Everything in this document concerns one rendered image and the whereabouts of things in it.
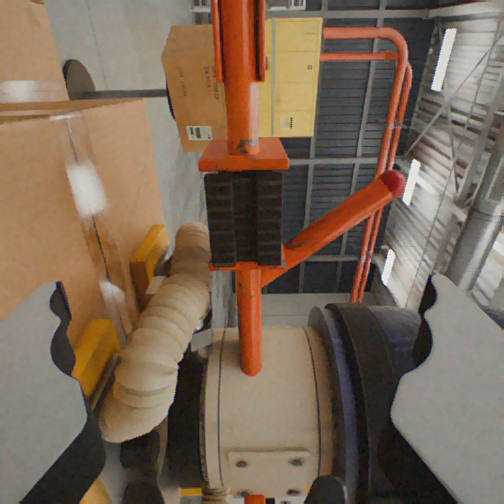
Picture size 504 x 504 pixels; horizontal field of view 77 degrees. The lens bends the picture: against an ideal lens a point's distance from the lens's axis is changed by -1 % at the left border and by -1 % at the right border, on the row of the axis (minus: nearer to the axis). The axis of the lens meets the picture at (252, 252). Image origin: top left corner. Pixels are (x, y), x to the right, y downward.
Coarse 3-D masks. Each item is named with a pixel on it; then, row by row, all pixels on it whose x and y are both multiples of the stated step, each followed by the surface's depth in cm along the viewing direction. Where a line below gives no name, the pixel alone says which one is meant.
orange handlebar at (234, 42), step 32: (224, 0) 17; (256, 0) 18; (224, 32) 18; (256, 32) 18; (224, 64) 19; (256, 64) 19; (256, 96) 20; (256, 128) 21; (256, 288) 27; (256, 320) 28; (256, 352) 30
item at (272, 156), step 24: (216, 144) 25; (264, 144) 24; (216, 168) 21; (240, 168) 20; (264, 168) 21; (216, 192) 20; (240, 192) 21; (264, 192) 20; (216, 216) 21; (240, 216) 22; (264, 216) 21; (216, 240) 22; (240, 240) 23; (264, 240) 22; (216, 264) 23; (240, 264) 24; (264, 264) 23
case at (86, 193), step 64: (0, 128) 17; (64, 128) 23; (128, 128) 34; (0, 192) 17; (64, 192) 22; (128, 192) 34; (0, 256) 17; (64, 256) 22; (128, 256) 34; (0, 320) 16; (128, 320) 33
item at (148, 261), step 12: (156, 228) 41; (144, 240) 38; (156, 240) 38; (168, 240) 43; (144, 252) 35; (156, 252) 38; (168, 252) 41; (132, 264) 34; (144, 264) 34; (156, 264) 37; (144, 276) 35; (144, 288) 35; (144, 300) 36
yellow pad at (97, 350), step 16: (96, 320) 25; (80, 336) 24; (96, 336) 24; (112, 336) 26; (80, 352) 22; (96, 352) 23; (112, 352) 25; (80, 368) 21; (96, 368) 23; (112, 368) 24; (96, 384) 23; (112, 384) 24; (96, 400) 22; (96, 416) 22; (112, 448) 24; (128, 448) 25; (144, 448) 25; (112, 464) 24; (128, 464) 25; (144, 464) 25; (96, 480) 22; (112, 480) 24; (128, 480) 27; (96, 496) 22; (112, 496) 24
